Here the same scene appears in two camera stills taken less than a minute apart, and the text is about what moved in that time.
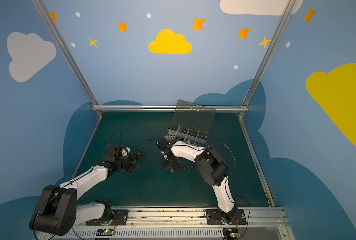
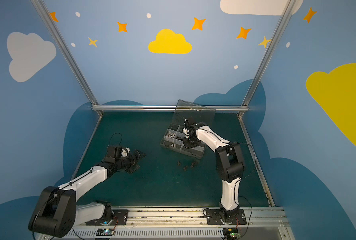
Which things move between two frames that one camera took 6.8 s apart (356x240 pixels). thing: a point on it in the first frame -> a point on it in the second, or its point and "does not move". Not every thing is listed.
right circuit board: [230, 233] does not move
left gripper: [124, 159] does not move
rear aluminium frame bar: [170, 108] does not move
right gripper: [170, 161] -> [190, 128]
